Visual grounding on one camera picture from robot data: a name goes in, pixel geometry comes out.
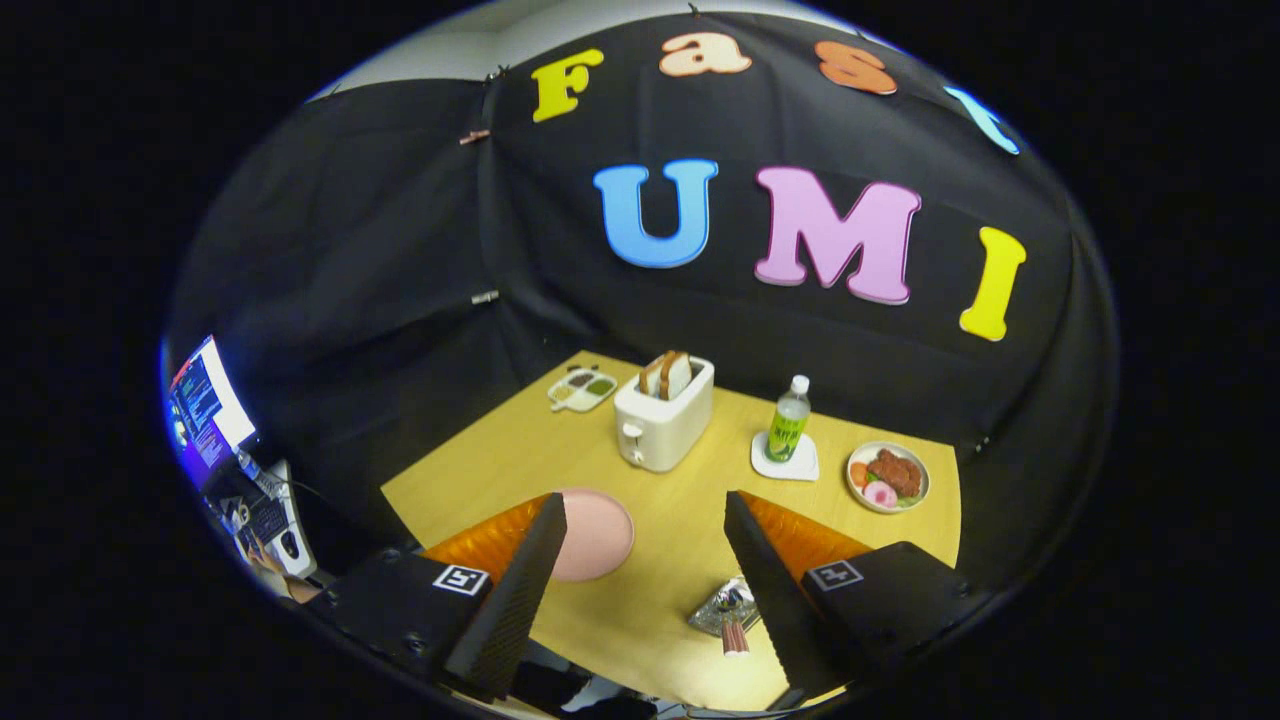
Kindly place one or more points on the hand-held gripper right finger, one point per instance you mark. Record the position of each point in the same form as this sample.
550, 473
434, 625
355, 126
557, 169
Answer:
775, 600

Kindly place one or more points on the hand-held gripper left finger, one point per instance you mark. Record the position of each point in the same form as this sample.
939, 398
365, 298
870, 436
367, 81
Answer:
510, 600

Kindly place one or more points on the pink round plate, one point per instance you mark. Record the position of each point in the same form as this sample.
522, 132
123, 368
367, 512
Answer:
600, 535

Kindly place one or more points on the white square coaster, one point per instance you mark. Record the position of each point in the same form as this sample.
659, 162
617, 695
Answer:
805, 468

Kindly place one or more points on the plate of toy food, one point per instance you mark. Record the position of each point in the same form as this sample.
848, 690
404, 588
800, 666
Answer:
890, 475

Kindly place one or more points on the green label drink bottle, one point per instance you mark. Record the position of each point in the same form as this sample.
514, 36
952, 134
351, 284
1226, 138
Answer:
788, 425

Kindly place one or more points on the white toaster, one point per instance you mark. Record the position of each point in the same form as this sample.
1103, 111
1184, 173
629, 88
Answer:
665, 430

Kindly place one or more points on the white divided seasoning dish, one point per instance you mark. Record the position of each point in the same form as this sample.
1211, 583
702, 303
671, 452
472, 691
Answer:
582, 390

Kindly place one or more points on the toast bread slice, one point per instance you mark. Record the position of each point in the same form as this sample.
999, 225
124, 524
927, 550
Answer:
652, 378
680, 375

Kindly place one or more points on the black keyboard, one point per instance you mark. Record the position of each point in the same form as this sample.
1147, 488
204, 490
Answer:
262, 522

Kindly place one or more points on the silver clip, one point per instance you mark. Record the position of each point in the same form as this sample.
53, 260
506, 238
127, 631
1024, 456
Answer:
485, 297

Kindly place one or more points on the computer monitor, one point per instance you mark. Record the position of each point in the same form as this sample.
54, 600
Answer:
210, 410

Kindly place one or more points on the pink clip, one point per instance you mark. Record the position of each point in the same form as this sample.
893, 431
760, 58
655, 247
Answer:
476, 136

